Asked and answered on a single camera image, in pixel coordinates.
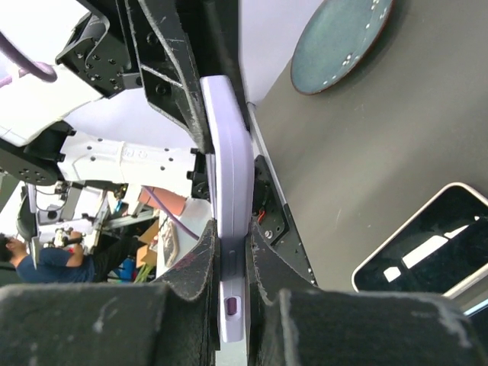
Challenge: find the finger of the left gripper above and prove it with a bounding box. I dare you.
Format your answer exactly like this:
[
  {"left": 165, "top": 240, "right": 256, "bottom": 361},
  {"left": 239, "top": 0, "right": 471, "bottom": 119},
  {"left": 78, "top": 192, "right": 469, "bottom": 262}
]
[
  {"left": 125, "top": 0, "right": 214, "bottom": 153},
  {"left": 178, "top": 0, "right": 250, "bottom": 129}
]

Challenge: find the lavender purple phone case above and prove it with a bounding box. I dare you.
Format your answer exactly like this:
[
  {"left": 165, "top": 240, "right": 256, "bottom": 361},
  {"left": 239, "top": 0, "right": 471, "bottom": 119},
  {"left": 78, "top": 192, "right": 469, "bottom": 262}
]
[{"left": 201, "top": 75, "right": 255, "bottom": 342}]

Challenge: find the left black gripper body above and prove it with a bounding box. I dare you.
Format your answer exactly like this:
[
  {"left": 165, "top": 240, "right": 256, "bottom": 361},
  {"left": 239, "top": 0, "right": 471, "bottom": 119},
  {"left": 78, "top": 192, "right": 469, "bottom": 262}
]
[{"left": 56, "top": 0, "right": 143, "bottom": 98}]

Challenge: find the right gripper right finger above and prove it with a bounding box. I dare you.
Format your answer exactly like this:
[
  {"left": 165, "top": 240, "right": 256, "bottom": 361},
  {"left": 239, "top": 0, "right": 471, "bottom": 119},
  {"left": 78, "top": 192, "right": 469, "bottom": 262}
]
[{"left": 246, "top": 223, "right": 480, "bottom": 365}]

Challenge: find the light blue phone case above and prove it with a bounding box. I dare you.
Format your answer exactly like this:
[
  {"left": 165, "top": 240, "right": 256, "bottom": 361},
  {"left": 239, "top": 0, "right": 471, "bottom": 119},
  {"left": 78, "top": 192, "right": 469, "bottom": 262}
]
[{"left": 464, "top": 299, "right": 488, "bottom": 316}]

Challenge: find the silver edged black phone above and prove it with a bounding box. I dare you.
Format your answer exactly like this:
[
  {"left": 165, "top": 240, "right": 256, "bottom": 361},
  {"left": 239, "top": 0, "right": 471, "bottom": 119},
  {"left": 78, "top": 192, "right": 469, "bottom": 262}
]
[{"left": 355, "top": 187, "right": 488, "bottom": 297}]

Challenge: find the teal ceramic plate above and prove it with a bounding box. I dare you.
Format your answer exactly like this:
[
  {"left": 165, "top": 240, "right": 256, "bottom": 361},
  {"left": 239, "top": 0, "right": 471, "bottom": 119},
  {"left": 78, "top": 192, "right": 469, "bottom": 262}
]
[{"left": 291, "top": 0, "right": 393, "bottom": 95}]

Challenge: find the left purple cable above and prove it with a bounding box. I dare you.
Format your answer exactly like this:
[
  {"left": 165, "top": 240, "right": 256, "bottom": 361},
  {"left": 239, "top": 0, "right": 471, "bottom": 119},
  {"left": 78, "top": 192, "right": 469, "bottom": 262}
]
[{"left": 0, "top": 30, "right": 58, "bottom": 85}]

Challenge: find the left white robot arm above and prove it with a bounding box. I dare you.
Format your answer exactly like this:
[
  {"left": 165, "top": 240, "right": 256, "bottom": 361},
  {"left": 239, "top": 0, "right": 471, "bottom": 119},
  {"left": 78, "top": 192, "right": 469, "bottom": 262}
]
[{"left": 1, "top": 1, "right": 254, "bottom": 200}]

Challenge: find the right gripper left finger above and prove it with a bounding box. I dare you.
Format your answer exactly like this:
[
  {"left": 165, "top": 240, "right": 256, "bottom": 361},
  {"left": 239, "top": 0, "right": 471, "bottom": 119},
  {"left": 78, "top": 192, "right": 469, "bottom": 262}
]
[{"left": 1, "top": 220, "right": 220, "bottom": 365}]

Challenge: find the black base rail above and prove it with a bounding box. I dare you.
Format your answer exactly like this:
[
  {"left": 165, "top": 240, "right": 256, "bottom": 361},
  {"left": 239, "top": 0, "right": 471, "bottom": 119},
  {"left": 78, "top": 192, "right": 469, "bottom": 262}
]
[{"left": 252, "top": 155, "right": 317, "bottom": 285}]

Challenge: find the person in blue shirt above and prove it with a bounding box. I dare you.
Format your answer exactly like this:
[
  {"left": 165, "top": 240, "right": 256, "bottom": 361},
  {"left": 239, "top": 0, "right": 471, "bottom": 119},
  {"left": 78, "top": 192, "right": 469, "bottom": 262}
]
[{"left": 1, "top": 233, "right": 95, "bottom": 284}]

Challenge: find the cream white phone case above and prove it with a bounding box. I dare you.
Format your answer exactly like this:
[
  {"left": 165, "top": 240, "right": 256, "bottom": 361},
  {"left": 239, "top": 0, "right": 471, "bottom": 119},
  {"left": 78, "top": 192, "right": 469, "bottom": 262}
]
[{"left": 350, "top": 181, "right": 488, "bottom": 300}]

